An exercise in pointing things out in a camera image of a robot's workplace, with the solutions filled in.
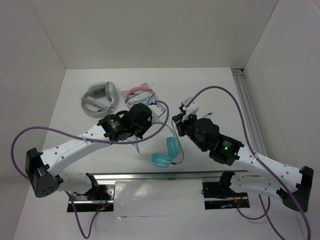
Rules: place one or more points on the aluminium mounting rail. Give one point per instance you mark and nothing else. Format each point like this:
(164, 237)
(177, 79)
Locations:
(161, 176)

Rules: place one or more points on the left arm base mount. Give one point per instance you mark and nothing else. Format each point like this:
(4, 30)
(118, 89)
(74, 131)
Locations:
(99, 197)

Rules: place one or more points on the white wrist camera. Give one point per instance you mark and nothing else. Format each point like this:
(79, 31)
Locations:
(157, 112)
(189, 107)

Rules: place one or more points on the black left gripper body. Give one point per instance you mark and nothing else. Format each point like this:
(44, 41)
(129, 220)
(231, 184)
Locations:
(139, 130)

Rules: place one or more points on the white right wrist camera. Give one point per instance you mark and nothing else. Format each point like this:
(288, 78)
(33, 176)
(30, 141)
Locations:
(189, 107)

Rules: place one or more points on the grey over-ear headphones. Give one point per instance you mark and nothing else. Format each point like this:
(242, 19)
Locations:
(100, 99)

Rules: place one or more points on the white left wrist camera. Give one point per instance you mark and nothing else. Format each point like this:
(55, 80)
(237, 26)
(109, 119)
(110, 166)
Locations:
(157, 112)

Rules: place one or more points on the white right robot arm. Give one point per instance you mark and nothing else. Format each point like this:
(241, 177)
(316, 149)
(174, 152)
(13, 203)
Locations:
(291, 185)

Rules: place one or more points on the pink blue cat-ear headphones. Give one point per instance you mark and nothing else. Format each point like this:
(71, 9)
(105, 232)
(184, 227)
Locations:
(140, 94)

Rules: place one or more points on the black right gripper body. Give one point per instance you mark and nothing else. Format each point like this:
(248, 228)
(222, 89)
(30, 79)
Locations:
(186, 127)

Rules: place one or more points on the teal white cat-ear headphones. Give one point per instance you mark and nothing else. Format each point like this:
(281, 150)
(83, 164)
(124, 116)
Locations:
(174, 149)

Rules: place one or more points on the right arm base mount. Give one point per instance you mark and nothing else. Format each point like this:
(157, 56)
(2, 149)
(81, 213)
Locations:
(219, 196)

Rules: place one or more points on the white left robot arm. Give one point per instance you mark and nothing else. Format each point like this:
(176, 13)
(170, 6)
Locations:
(43, 168)

